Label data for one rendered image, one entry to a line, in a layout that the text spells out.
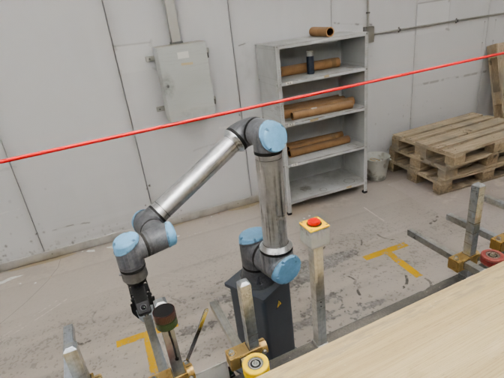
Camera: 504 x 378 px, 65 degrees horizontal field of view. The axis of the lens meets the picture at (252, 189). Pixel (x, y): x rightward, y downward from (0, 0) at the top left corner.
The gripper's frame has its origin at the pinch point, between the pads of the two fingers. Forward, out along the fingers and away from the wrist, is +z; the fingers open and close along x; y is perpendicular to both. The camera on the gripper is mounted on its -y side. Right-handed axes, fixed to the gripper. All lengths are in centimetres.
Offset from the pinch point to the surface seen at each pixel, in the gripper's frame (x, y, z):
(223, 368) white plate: -18.9, -29.7, 4.0
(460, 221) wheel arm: -149, -9, 1
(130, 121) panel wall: -30, 228, -14
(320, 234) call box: -56, -33, -39
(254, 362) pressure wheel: -25, -44, -11
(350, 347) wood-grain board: -53, -52, -10
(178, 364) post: -5.0, -33.1, -9.9
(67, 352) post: 20.9, -32.4, -29.3
